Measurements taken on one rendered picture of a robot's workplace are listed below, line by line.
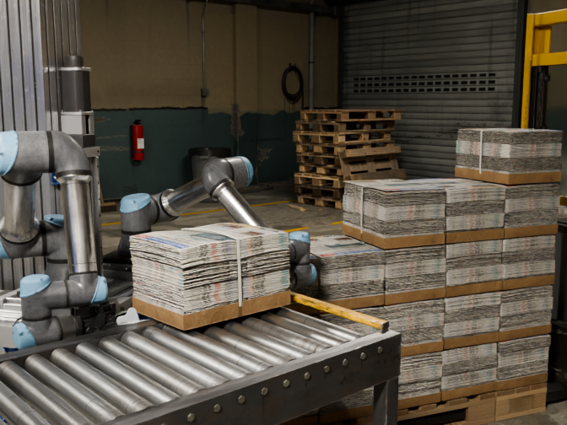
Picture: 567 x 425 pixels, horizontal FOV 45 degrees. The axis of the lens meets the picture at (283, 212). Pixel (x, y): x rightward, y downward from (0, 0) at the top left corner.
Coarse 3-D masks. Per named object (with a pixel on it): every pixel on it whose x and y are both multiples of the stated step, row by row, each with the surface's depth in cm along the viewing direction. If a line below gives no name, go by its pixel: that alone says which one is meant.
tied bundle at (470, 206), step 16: (448, 192) 280; (464, 192) 281; (480, 192) 285; (496, 192) 288; (448, 208) 280; (464, 208) 283; (480, 208) 286; (496, 208) 289; (448, 224) 281; (464, 224) 284; (480, 224) 287; (496, 224) 290
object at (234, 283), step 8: (184, 232) 207; (192, 232) 207; (200, 232) 206; (208, 232) 205; (232, 240) 190; (240, 240) 192; (232, 248) 190; (240, 248) 192; (232, 256) 190; (240, 256) 192; (232, 264) 191; (240, 264) 192; (232, 272) 191; (232, 280) 191; (232, 288) 192; (232, 296) 192
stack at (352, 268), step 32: (320, 256) 262; (352, 256) 266; (384, 256) 271; (416, 256) 278; (448, 256) 284; (480, 256) 290; (320, 288) 263; (352, 288) 268; (384, 288) 277; (416, 288) 280; (352, 320) 270; (416, 320) 281; (448, 320) 289; (480, 320) 294; (448, 352) 291; (480, 352) 297; (416, 384) 287; (448, 384) 293; (480, 384) 300; (416, 416) 289; (480, 416) 302
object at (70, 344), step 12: (132, 324) 191; (144, 324) 191; (156, 324) 191; (84, 336) 181; (96, 336) 181; (120, 336) 184; (36, 348) 172; (48, 348) 172; (72, 348) 175; (0, 360) 164; (12, 360) 165; (24, 360) 167; (48, 360) 171
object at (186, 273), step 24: (144, 240) 193; (168, 240) 190; (192, 240) 190; (216, 240) 189; (144, 264) 196; (168, 264) 185; (192, 264) 182; (216, 264) 187; (144, 288) 198; (168, 288) 187; (192, 288) 183; (216, 288) 189; (192, 312) 183
